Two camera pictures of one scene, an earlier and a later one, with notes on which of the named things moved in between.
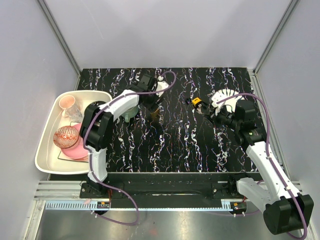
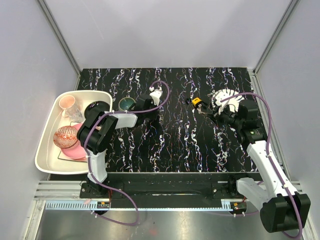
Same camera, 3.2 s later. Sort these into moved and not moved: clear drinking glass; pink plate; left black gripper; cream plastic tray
Moved: left black gripper
Not moved: clear drinking glass; cream plastic tray; pink plate
